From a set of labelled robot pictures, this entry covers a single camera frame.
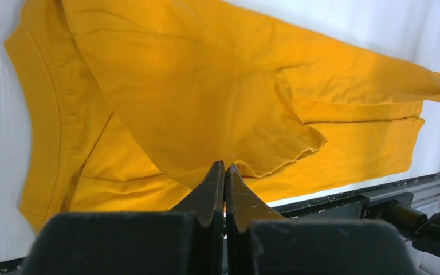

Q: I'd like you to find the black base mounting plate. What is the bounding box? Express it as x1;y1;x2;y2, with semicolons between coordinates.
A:
0;191;414;275

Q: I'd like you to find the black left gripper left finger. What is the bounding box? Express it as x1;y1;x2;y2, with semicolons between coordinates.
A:
21;161;225;274

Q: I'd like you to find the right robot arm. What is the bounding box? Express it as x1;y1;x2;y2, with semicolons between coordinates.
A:
364;200;440;258

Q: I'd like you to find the yellow t-shirt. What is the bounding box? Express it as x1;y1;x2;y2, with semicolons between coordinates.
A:
5;1;440;232

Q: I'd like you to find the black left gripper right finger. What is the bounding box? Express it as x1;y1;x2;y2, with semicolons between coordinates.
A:
225;165;416;274

